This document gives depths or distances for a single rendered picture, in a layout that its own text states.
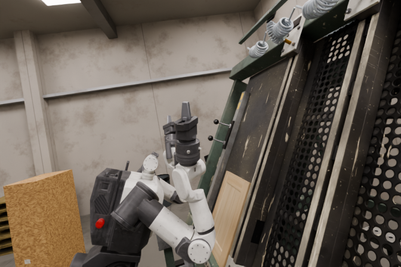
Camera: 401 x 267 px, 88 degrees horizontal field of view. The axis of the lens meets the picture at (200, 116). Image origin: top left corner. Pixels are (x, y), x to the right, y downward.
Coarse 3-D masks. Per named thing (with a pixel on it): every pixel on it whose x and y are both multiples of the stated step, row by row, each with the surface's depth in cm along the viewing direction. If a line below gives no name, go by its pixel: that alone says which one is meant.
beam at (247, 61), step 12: (348, 0) 68; (336, 12) 74; (312, 24) 84; (324, 24) 82; (336, 24) 80; (312, 36) 91; (276, 48) 108; (252, 60) 132; (264, 60) 124; (276, 60) 120; (240, 72) 153; (252, 72) 146
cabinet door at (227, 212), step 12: (228, 180) 121; (240, 180) 107; (228, 192) 116; (240, 192) 103; (216, 204) 124; (228, 204) 111; (240, 204) 98; (216, 216) 119; (228, 216) 106; (240, 216) 96; (216, 228) 114; (228, 228) 102; (216, 240) 109; (228, 240) 97; (216, 252) 104; (228, 252) 94
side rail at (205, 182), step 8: (232, 88) 170; (240, 88) 168; (232, 96) 166; (232, 104) 166; (224, 112) 166; (232, 112) 165; (224, 120) 164; (232, 120) 165; (224, 128) 163; (216, 136) 163; (224, 136) 163; (216, 144) 161; (216, 152) 160; (208, 160) 159; (216, 160) 160; (208, 168) 158; (216, 168) 160; (208, 176) 158; (200, 184) 156; (208, 184) 157; (208, 192) 157
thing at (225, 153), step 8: (240, 96) 147; (248, 96) 143; (240, 104) 141; (240, 112) 141; (240, 120) 141; (232, 136) 139; (232, 144) 138; (224, 152) 137; (224, 160) 136; (224, 168) 136; (216, 176) 135; (216, 184) 134; (216, 192) 134; (208, 200) 132
